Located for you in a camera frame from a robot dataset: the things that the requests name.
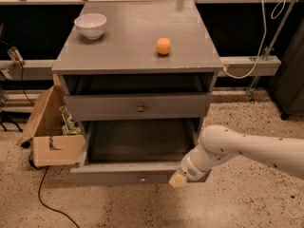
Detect dark grey cabinet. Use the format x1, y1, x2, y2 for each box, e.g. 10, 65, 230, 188
269, 19, 304, 120

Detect grey top drawer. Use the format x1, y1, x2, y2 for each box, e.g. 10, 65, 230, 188
64, 93, 212, 122

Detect orange fruit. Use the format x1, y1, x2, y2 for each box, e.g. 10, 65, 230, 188
156, 37, 171, 55

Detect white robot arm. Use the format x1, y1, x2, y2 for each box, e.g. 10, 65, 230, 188
169, 124, 304, 188

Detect grey drawer cabinet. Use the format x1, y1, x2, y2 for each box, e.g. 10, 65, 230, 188
51, 0, 224, 186

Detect green snack bag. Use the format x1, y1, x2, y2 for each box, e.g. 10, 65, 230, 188
60, 105, 81, 135

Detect grey drawer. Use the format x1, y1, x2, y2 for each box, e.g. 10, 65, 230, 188
70, 119, 199, 185
64, 93, 212, 122

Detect cardboard box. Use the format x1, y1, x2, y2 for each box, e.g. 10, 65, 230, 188
17, 74, 85, 167

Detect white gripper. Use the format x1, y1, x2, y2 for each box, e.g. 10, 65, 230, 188
168, 145, 233, 188

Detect black floor cable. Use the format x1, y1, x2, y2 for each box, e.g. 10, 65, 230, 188
28, 150, 81, 228

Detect white hanging cable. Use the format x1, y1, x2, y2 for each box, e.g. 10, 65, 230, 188
221, 0, 287, 80

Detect metal rod stand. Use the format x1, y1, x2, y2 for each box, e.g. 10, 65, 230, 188
246, 0, 298, 104

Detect white bowl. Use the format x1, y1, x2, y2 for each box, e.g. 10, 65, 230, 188
74, 13, 107, 40

